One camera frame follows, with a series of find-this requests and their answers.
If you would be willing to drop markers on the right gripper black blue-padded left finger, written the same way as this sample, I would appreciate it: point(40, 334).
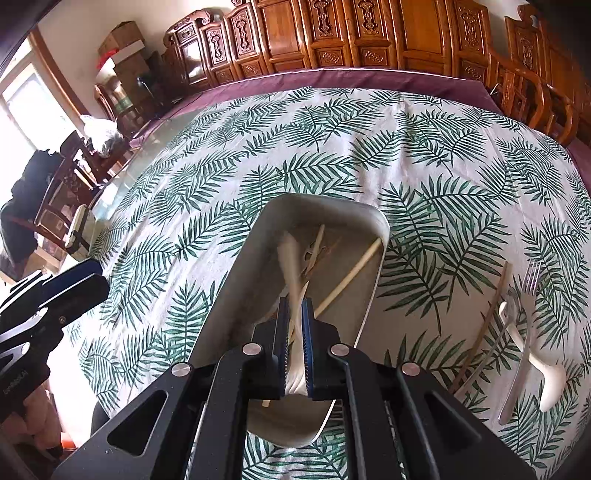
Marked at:
point(191, 422)

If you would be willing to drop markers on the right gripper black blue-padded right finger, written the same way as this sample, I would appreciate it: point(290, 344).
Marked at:
point(401, 423)

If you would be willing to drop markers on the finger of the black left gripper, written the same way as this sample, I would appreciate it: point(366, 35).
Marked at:
point(82, 285)

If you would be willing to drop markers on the white plastic spoon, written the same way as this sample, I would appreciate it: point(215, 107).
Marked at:
point(553, 374)

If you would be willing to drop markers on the white plastic fork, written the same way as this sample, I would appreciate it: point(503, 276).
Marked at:
point(295, 313)

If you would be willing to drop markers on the person's left hand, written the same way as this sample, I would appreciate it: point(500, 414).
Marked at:
point(39, 424)

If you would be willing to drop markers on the wooden chair by window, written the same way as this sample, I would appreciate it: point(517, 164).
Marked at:
point(52, 187)

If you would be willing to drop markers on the light bamboo chopstick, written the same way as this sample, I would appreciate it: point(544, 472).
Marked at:
point(312, 252)

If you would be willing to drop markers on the green leaf pattern tablecloth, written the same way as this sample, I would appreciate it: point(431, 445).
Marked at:
point(488, 264)

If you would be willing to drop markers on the metal fork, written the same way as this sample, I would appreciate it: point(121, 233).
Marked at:
point(519, 302)

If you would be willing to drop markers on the grey utensil tray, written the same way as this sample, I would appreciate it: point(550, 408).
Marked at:
point(328, 250)

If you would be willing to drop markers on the stacked cardboard boxes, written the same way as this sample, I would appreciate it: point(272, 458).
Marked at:
point(120, 65)

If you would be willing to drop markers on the purple underlay cloth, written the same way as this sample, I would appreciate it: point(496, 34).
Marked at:
point(323, 80)

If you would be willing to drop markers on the carved wooden bench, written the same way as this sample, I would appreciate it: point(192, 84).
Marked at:
point(536, 82)

